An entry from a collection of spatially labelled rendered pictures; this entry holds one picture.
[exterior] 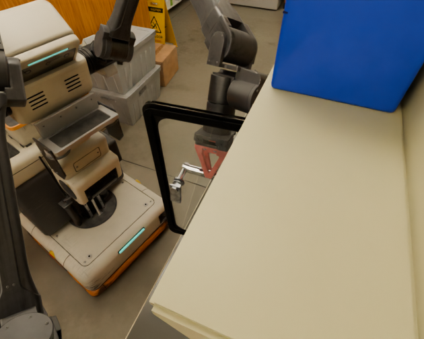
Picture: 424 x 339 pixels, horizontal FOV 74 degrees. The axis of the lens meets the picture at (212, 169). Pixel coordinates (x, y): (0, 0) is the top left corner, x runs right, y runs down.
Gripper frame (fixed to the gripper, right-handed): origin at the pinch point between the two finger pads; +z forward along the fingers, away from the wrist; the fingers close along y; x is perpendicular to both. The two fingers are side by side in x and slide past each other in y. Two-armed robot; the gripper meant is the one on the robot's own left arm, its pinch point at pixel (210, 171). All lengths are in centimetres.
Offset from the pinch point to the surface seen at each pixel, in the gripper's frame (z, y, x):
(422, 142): -20.3, -33.9, -19.7
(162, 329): 35.1, -12.3, 2.5
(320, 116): -20.1, -30.1, -13.9
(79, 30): -21, 163, 158
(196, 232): -14.5, -41.2, -8.0
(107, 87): 18, 158, 129
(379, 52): -25.1, -30.4, -16.4
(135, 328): 35.9, -13.6, 8.4
